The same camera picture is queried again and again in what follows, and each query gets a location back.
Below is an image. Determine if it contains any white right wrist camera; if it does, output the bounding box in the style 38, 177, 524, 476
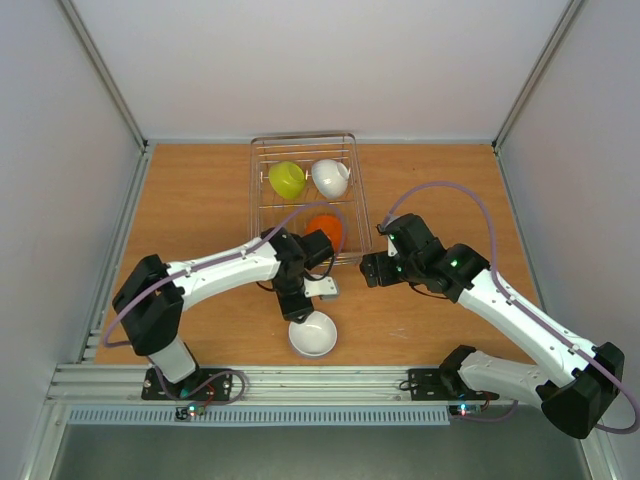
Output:
381, 215, 398, 258

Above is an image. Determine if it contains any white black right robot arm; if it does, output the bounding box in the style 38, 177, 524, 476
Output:
360, 214, 625, 439

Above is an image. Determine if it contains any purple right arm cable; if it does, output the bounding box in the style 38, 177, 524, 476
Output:
378, 180, 640, 435

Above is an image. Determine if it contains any white ceramic bowl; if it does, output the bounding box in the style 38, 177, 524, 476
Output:
311, 159, 350, 200

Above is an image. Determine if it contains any grey slotted cable duct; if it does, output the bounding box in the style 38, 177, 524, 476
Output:
67, 406, 450, 428

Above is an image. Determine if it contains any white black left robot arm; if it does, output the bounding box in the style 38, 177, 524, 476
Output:
104, 228, 335, 398

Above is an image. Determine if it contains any silver wire dish rack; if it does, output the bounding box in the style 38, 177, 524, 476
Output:
249, 131, 372, 265

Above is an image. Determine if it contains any aluminium front rail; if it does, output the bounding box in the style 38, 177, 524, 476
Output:
45, 363, 596, 405

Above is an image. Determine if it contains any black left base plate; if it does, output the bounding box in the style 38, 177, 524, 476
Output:
141, 368, 233, 402

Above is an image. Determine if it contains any left small circuit board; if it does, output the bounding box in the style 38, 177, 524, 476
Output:
174, 405, 206, 421

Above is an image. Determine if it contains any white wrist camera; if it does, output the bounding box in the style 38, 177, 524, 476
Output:
381, 215, 398, 258
304, 276, 340, 300

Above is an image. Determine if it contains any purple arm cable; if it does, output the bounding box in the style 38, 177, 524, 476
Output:
101, 201, 350, 403
378, 180, 640, 435

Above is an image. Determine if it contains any small circuit board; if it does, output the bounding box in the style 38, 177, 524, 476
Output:
449, 403, 483, 417
174, 405, 206, 421

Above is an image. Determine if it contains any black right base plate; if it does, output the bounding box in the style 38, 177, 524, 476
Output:
399, 368, 499, 402

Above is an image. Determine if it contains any right small circuit board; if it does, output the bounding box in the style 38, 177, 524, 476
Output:
449, 403, 483, 417

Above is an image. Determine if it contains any green white bowl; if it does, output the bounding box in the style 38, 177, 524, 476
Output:
268, 161, 306, 200

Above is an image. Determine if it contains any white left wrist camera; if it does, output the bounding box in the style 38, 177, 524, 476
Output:
304, 276, 340, 300

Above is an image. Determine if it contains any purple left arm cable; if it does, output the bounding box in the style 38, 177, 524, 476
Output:
101, 201, 350, 403

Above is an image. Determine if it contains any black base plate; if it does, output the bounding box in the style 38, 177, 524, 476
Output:
141, 368, 233, 402
399, 368, 499, 402

